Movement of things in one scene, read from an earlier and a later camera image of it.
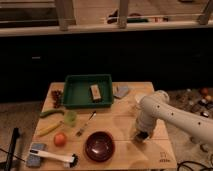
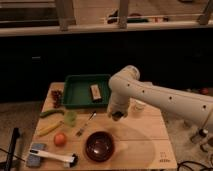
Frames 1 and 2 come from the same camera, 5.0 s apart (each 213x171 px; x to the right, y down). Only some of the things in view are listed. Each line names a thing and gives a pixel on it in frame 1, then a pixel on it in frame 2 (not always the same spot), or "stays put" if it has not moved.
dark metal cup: (141, 135) → (116, 115)
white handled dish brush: (71, 162) stays put
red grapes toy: (56, 97) stays put
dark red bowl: (99, 146) stays put
